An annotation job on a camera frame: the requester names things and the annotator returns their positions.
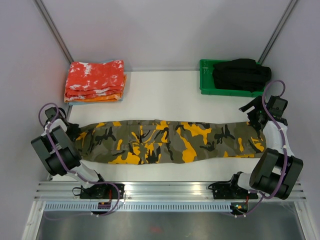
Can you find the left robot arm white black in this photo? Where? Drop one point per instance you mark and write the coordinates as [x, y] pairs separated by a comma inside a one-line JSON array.
[[56, 150]]

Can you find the corner aluminium post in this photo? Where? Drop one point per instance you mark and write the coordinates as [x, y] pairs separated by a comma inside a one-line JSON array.
[[292, 4], [45, 14]]

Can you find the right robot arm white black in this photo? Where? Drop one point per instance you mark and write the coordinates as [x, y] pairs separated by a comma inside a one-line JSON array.
[[278, 169]]

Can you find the green plastic tray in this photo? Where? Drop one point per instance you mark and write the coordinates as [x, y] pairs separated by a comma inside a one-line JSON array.
[[207, 85]]

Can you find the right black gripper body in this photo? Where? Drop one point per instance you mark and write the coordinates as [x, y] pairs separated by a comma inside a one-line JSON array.
[[254, 115]]

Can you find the white slotted cable duct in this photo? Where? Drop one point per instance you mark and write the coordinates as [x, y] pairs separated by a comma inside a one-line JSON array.
[[85, 206]]

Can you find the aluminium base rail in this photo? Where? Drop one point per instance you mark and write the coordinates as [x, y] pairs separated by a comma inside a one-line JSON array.
[[133, 191]]

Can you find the right corner aluminium post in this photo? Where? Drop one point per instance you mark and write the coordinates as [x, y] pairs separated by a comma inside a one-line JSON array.
[[292, 4]]

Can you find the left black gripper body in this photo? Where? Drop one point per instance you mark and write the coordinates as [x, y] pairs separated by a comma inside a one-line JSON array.
[[73, 131]]

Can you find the camouflage yellow green trousers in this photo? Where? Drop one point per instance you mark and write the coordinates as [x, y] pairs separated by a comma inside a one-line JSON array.
[[139, 142]]

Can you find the red white folded trousers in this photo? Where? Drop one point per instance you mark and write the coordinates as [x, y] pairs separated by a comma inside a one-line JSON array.
[[95, 78]]

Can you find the left corner aluminium post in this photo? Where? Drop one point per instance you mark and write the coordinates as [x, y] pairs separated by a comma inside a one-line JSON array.
[[45, 14]]

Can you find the black trousers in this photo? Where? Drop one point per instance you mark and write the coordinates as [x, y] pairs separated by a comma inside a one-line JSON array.
[[241, 74]]

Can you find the orange folded trousers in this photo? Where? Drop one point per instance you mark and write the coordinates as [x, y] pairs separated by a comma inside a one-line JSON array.
[[96, 95]]

